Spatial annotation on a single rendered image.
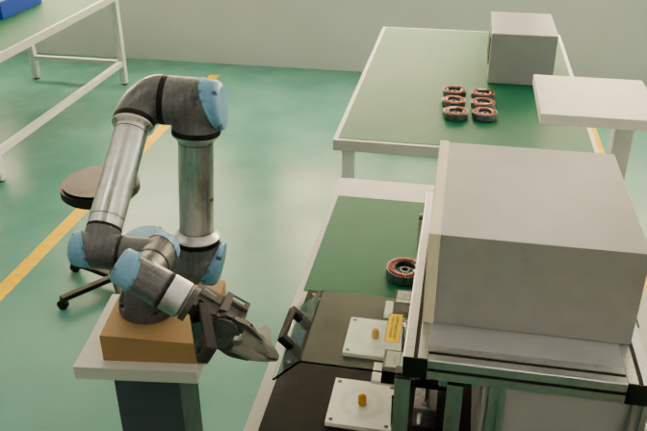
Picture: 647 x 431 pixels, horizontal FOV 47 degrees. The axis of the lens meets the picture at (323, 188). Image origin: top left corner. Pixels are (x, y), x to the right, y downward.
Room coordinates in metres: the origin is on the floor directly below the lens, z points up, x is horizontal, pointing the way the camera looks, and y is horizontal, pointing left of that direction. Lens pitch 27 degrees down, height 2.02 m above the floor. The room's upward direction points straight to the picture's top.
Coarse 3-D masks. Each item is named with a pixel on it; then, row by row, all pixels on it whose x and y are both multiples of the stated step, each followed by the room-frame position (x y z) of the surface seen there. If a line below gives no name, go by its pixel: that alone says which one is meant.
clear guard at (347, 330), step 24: (312, 312) 1.29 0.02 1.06; (336, 312) 1.28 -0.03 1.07; (360, 312) 1.28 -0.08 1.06; (384, 312) 1.28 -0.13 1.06; (408, 312) 1.28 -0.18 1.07; (312, 336) 1.20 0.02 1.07; (336, 336) 1.20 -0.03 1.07; (360, 336) 1.20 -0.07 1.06; (384, 336) 1.20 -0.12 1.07; (288, 360) 1.16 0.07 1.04; (312, 360) 1.13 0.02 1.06; (336, 360) 1.12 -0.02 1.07; (360, 360) 1.12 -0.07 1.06; (384, 360) 1.12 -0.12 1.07
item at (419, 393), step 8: (416, 392) 1.30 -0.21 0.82; (432, 392) 1.30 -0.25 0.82; (416, 400) 1.27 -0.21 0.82; (432, 400) 1.27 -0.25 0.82; (416, 408) 1.25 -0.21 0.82; (424, 408) 1.25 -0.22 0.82; (432, 408) 1.25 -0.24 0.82; (416, 416) 1.25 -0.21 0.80; (424, 416) 1.24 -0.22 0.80; (432, 416) 1.24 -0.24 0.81; (416, 424) 1.25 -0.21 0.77; (424, 424) 1.24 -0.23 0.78; (432, 424) 1.24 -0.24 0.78
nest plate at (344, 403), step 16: (336, 384) 1.37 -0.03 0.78; (352, 384) 1.37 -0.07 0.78; (368, 384) 1.37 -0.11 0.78; (336, 400) 1.32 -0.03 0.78; (352, 400) 1.32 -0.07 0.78; (368, 400) 1.32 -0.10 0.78; (384, 400) 1.32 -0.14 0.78; (336, 416) 1.27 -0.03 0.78; (352, 416) 1.27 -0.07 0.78; (368, 416) 1.27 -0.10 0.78; (384, 416) 1.27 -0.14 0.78
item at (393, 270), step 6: (396, 258) 1.93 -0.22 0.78; (402, 258) 1.92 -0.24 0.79; (408, 258) 1.92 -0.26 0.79; (390, 264) 1.89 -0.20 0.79; (396, 264) 1.90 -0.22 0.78; (402, 264) 1.91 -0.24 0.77; (408, 264) 1.90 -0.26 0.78; (414, 264) 1.89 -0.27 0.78; (390, 270) 1.86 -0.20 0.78; (396, 270) 1.86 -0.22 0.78; (402, 270) 1.87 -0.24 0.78; (408, 270) 1.87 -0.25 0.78; (414, 270) 1.85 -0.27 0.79; (390, 276) 1.85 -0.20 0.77; (396, 276) 1.83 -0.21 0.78; (402, 276) 1.83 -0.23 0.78; (408, 276) 1.83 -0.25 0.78; (396, 282) 1.83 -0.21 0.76; (402, 282) 1.83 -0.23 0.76; (408, 282) 1.82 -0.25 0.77
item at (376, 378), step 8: (376, 376) 1.29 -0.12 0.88; (384, 376) 1.27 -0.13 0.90; (392, 376) 1.26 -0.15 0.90; (376, 384) 1.27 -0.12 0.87; (384, 384) 1.27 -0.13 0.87; (392, 384) 1.26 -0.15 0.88; (416, 384) 1.25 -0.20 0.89; (424, 384) 1.25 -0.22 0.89; (432, 384) 1.24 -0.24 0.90; (424, 392) 1.26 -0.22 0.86; (424, 400) 1.26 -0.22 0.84
